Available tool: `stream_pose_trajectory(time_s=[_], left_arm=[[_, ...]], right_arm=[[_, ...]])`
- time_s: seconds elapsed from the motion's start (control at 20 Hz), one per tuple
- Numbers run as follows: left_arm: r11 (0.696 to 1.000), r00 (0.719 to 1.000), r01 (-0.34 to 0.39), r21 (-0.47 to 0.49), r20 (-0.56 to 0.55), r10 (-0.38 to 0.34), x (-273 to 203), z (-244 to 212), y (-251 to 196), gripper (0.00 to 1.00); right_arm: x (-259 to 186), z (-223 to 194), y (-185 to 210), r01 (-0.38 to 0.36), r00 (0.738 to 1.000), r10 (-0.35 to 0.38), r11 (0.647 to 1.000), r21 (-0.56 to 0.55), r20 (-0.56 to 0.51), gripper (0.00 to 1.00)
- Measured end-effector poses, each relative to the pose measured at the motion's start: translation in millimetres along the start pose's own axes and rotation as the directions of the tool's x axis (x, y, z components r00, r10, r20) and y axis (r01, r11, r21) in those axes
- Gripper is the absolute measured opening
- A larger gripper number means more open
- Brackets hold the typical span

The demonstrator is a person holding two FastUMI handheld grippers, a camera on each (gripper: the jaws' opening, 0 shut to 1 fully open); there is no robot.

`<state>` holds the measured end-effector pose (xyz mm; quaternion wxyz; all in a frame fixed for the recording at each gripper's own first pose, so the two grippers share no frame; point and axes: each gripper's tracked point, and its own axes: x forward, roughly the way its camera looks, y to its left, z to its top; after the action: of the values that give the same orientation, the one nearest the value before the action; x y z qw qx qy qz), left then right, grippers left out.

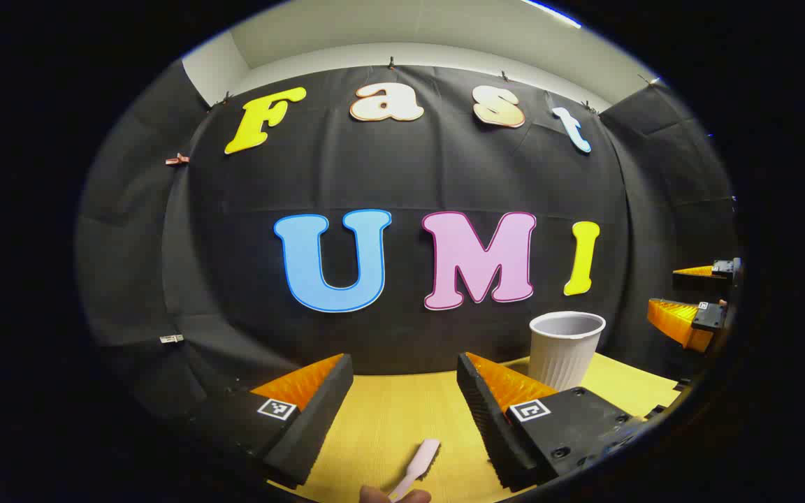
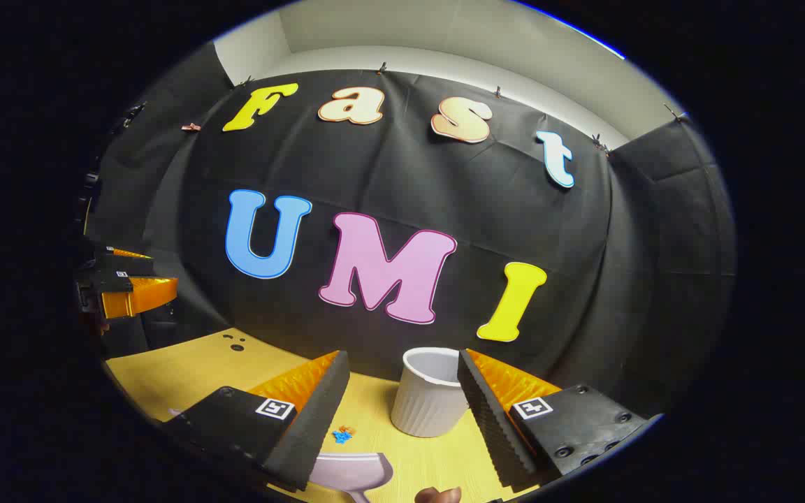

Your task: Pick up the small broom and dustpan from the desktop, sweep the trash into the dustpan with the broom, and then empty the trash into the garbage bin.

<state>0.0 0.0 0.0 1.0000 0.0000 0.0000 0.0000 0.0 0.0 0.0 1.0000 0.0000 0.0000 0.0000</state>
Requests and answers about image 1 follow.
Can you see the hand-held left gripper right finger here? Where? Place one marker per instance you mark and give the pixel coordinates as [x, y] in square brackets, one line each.
[486, 426]

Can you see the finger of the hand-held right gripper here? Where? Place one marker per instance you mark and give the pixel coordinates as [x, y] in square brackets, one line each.
[703, 277]
[682, 321]

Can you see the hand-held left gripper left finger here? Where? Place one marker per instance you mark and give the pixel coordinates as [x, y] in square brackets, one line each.
[312, 426]

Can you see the small pink broom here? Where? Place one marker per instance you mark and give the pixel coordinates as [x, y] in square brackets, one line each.
[420, 464]

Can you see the white ribbed garbage bin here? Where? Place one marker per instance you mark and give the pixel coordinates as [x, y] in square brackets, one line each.
[563, 356]

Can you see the wooden desktop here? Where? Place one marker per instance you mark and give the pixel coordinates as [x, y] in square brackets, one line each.
[402, 419]

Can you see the white clip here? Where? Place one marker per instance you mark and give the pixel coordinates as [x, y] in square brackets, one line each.
[172, 339]

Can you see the pink clip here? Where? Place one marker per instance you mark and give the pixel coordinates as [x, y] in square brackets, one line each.
[177, 160]

